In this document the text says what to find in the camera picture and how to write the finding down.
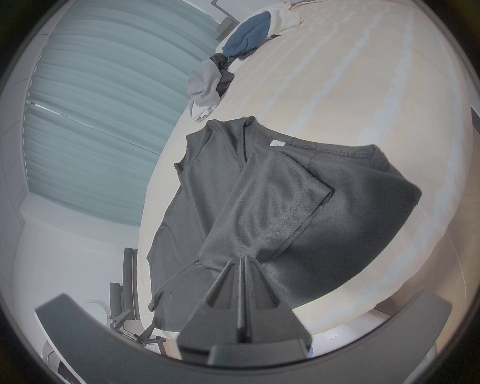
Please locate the blue-green curtain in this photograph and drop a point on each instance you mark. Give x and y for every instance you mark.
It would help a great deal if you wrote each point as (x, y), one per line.
(123, 67)
(86, 165)

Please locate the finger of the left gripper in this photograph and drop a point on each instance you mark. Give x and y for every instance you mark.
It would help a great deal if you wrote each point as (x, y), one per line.
(122, 320)
(144, 335)

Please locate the black chest of drawers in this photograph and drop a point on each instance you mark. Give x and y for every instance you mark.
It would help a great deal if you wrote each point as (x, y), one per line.
(130, 281)

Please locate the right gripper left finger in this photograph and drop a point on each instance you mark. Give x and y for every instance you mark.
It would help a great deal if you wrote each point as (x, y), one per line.
(202, 330)

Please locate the bed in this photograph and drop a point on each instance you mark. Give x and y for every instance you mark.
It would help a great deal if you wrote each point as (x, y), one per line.
(356, 93)

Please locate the pile of clothes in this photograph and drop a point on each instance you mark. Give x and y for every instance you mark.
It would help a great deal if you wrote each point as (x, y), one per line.
(210, 82)

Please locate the grey bedside table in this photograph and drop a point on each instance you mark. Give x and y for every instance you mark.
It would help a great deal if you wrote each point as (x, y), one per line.
(225, 28)

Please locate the black T-shirt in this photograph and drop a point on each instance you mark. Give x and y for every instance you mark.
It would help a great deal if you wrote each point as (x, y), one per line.
(281, 210)

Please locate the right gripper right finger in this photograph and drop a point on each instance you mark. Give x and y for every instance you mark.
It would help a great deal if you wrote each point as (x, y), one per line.
(285, 326)

